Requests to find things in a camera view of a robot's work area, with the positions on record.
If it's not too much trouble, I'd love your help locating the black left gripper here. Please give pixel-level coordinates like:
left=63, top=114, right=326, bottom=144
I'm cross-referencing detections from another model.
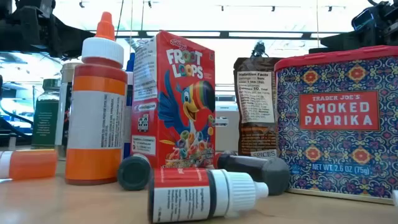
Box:
left=18, top=18, right=96, bottom=58

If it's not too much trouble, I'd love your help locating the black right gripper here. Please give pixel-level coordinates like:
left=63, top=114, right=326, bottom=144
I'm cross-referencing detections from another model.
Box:
left=309, top=12, right=389, bottom=54

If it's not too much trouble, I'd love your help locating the large blue food colouring bottle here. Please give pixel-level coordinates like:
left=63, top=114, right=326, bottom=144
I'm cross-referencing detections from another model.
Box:
left=123, top=52, right=136, bottom=159

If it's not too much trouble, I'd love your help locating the smoked paprika tin red lid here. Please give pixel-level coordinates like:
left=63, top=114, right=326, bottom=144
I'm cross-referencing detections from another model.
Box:
left=274, top=45, right=398, bottom=206

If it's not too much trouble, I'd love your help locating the brown spice pouch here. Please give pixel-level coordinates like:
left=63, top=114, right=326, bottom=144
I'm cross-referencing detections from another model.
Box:
left=233, top=57, right=282, bottom=158

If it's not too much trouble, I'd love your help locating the red Froot Loops cereal box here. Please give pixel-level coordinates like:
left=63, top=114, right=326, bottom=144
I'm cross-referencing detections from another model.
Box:
left=129, top=30, right=216, bottom=170

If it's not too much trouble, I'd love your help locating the small orange dropper bottle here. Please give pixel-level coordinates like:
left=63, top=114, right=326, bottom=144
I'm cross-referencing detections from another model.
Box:
left=0, top=148, right=59, bottom=182

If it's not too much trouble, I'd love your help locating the small dark green dropper bottle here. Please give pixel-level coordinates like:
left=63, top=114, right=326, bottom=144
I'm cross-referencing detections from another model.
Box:
left=117, top=154, right=152, bottom=192

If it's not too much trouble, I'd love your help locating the dark tube with red cap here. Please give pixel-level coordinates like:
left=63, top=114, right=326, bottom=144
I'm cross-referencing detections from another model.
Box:
left=213, top=151, right=291, bottom=196

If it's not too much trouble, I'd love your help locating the small red-label dropper bottle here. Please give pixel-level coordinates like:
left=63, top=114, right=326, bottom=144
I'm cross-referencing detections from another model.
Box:
left=147, top=167, right=269, bottom=224

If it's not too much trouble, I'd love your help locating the white cabinet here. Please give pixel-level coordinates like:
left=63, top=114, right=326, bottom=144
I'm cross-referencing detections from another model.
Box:
left=215, top=101, right=240, bottom=153

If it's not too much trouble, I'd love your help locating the black hanging cable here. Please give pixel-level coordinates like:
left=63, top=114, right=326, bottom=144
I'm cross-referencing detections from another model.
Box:
left=115, top=0, right=125, bottom=38

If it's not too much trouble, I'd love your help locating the black ceiling camera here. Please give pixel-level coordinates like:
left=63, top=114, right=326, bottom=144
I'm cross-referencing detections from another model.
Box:
left=251, top=40, right=270, bottom=58

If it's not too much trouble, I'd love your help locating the black overhead frame beam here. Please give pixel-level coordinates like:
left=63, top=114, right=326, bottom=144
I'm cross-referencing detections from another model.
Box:
left=85, top=29, right=346, bottom=40

